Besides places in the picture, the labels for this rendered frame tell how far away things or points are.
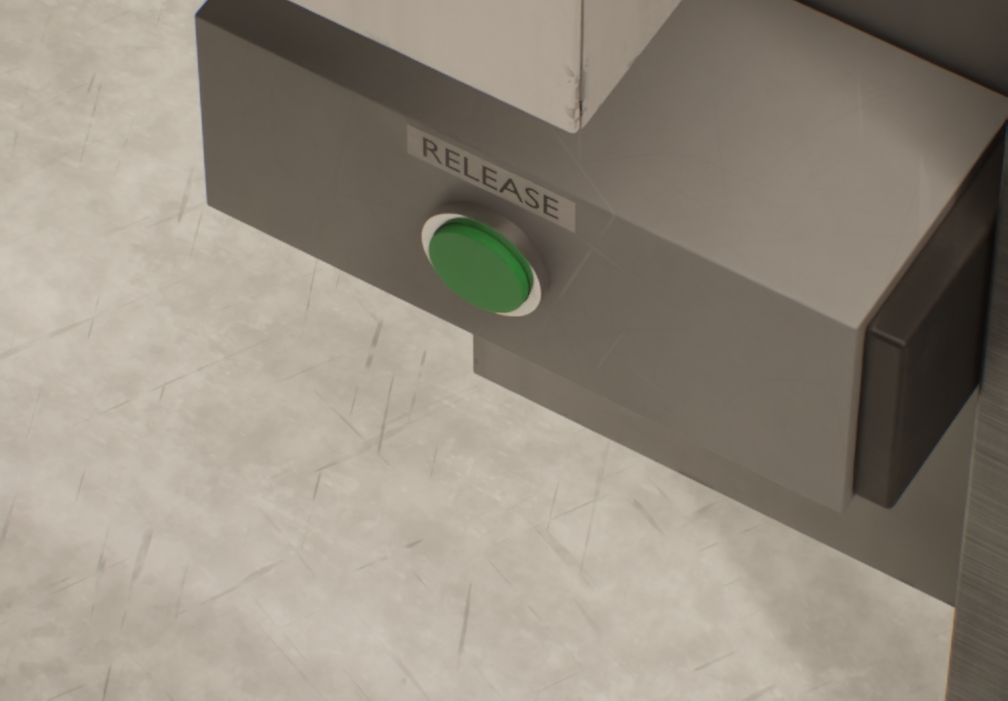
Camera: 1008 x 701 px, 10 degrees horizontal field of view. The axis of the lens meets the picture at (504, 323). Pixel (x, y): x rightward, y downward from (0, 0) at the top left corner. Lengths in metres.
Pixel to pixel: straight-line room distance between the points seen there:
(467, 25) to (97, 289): 1.67
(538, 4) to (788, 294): 0.21
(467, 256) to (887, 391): 0.12
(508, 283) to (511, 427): 1.39
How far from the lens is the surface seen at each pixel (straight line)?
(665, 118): 1.50
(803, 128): 1.50
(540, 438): 2.90
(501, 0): 1.29
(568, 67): 1.29
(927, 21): 1.51
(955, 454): 1.64
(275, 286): 2.96
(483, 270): 1.52
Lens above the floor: 2.35
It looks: 53 degrees down
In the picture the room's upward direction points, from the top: straight up
